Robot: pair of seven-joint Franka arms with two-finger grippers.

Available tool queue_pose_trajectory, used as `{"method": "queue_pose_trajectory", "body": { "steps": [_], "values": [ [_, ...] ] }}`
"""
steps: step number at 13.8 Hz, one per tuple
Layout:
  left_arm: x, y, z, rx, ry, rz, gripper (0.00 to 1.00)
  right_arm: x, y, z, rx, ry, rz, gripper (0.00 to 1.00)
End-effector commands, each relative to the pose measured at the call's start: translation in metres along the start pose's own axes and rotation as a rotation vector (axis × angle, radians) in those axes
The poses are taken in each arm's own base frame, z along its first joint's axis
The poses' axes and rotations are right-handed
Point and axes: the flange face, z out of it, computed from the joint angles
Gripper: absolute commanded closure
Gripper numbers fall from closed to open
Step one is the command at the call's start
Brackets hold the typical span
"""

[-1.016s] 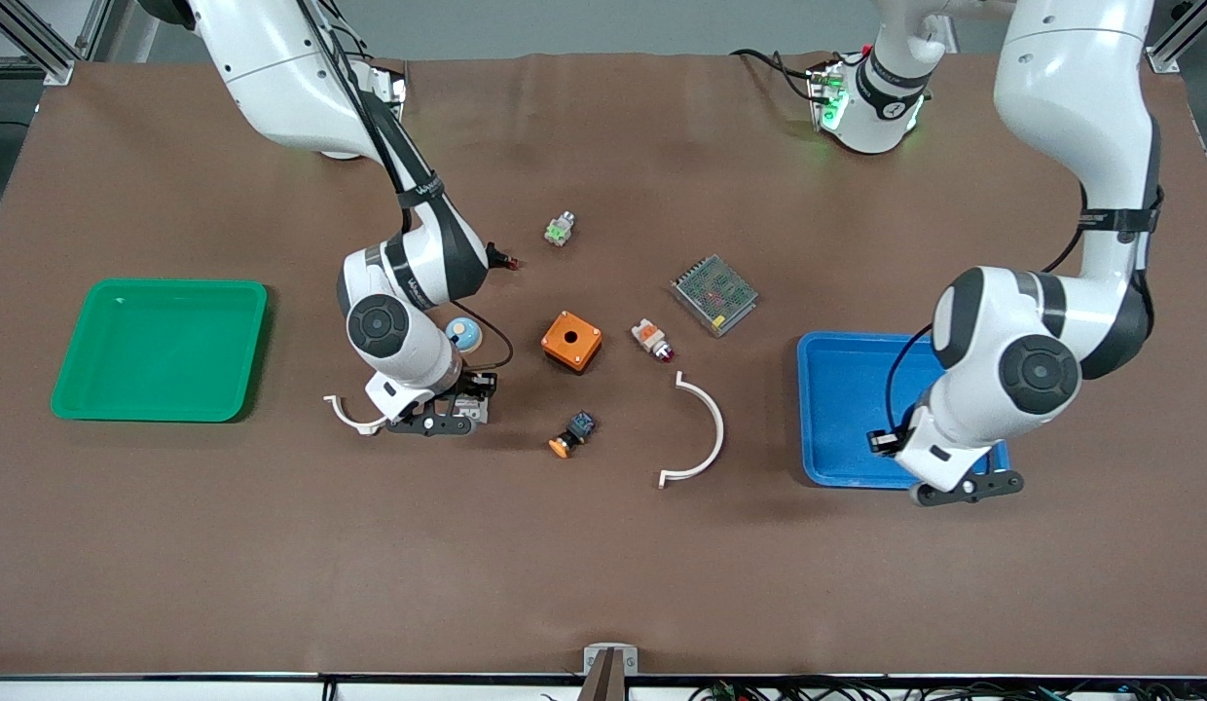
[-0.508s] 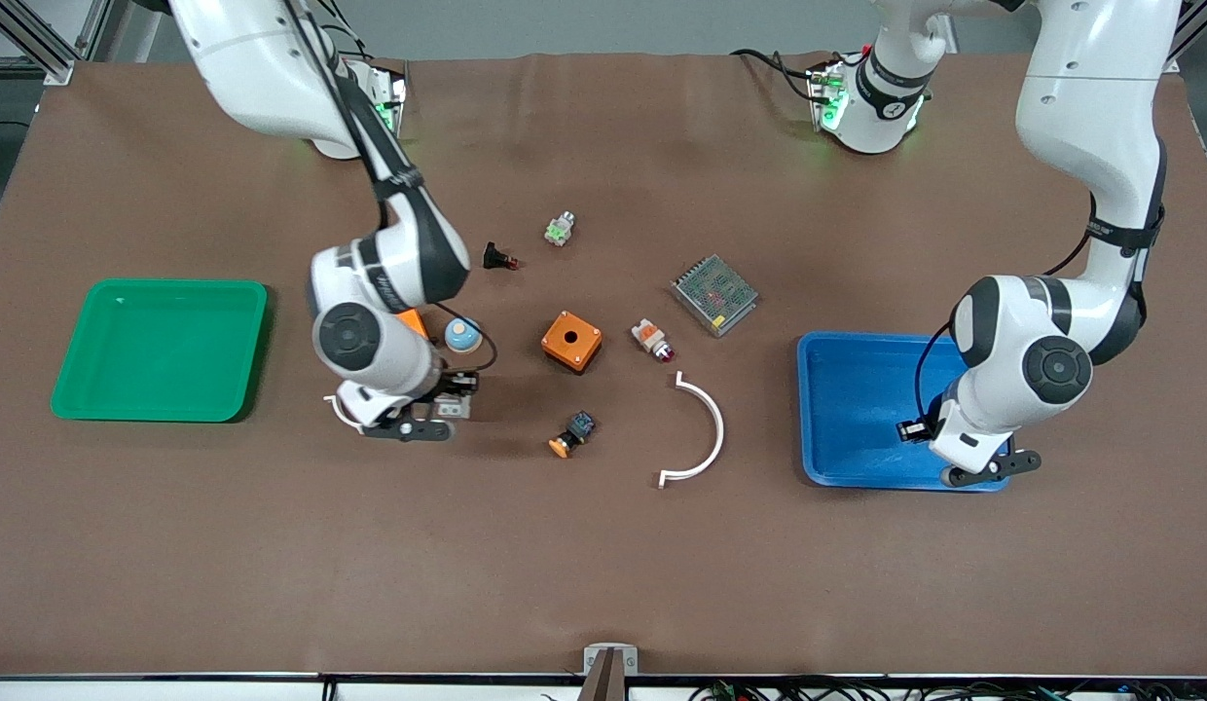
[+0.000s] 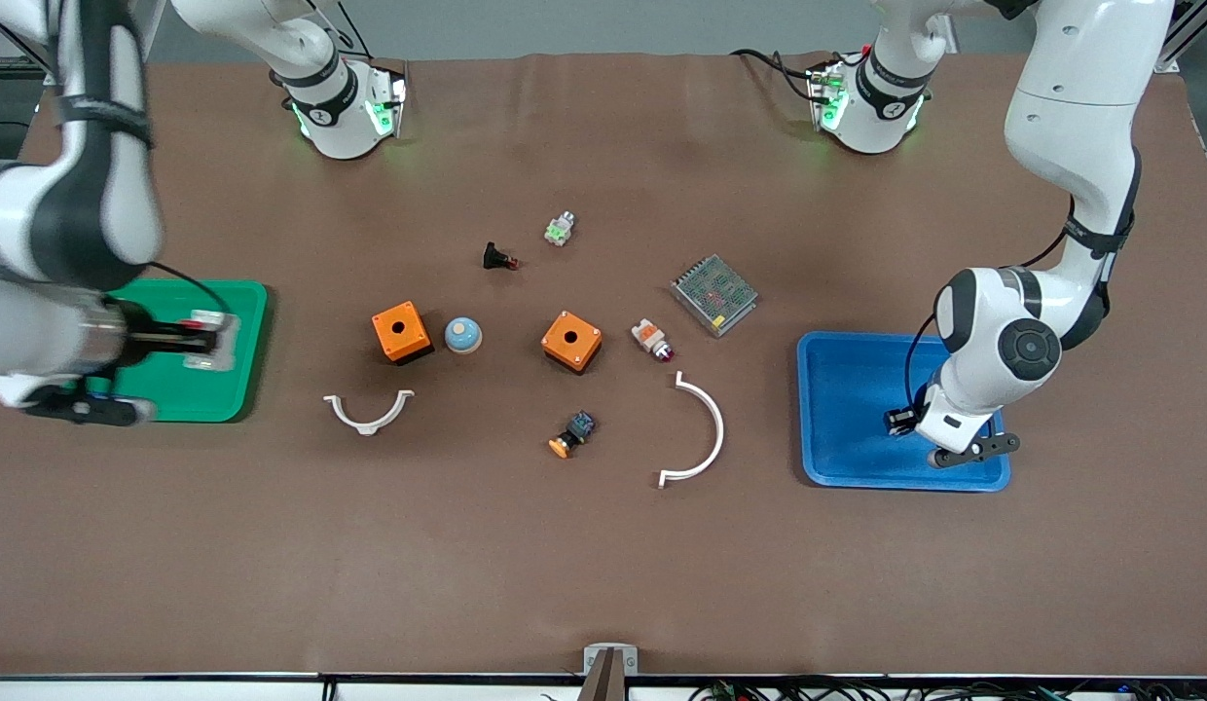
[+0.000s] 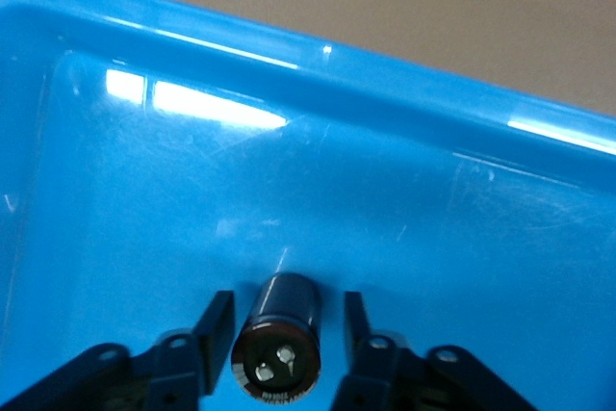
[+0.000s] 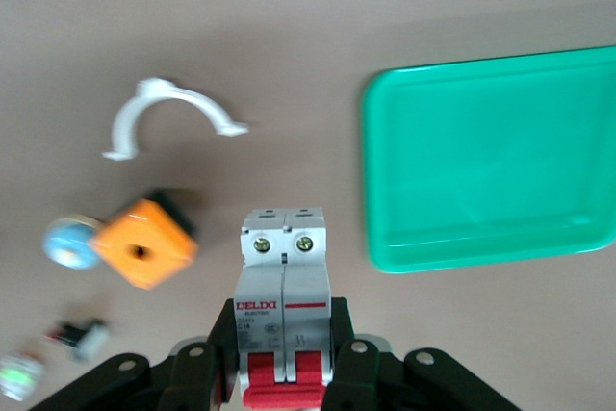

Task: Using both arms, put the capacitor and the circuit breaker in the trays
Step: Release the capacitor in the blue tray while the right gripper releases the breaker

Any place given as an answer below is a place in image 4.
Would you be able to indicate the black cylindrical capacitor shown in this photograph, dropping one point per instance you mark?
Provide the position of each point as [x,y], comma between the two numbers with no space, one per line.
[279,324]

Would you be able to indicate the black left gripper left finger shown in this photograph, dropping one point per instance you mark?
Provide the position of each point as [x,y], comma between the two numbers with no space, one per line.
[159,377]

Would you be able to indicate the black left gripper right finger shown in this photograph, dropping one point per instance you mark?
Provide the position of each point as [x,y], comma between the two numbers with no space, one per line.
[399,377]

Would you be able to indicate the blue plastic tray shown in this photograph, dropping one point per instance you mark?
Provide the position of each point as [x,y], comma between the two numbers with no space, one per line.
[337,189]

